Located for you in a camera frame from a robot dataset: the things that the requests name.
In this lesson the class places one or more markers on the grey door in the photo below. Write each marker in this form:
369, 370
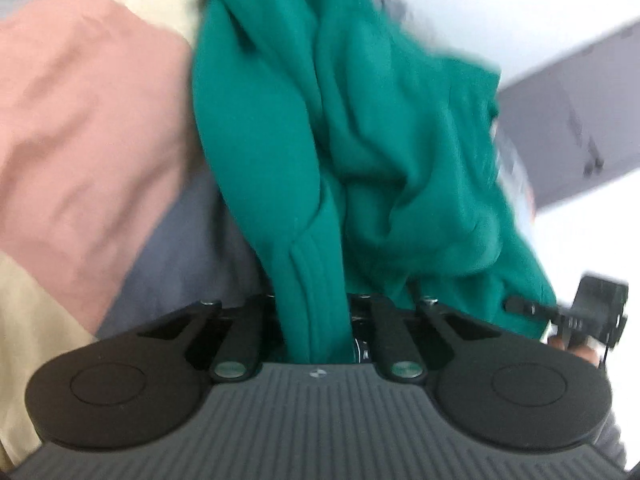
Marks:
575, 125

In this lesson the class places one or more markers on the green zip hoodie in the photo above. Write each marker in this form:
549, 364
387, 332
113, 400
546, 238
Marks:
350, 135

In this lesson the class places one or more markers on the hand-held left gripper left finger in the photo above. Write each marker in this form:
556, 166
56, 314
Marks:
252, 322

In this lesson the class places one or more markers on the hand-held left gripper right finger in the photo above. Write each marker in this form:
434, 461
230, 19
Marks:
385, 325

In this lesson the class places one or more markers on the person's right hand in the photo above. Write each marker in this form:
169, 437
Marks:
585, 354

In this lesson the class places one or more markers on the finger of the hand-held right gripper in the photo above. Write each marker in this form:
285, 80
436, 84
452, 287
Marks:
527, 306

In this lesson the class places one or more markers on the patchwork bed sheet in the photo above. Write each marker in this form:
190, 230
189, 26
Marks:
75, 110

